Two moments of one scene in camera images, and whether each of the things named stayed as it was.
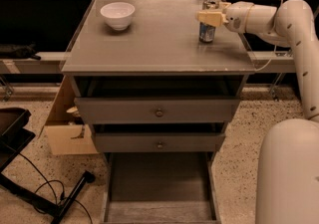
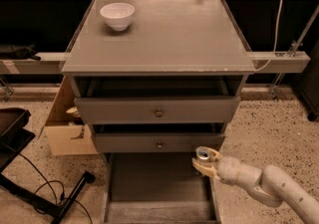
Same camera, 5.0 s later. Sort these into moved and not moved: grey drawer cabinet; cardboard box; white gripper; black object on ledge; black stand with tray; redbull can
Moved: white gripper; redbull can
Not moved: black object on ledge; cardboard box; grey drawer cabinet; black stand with tray
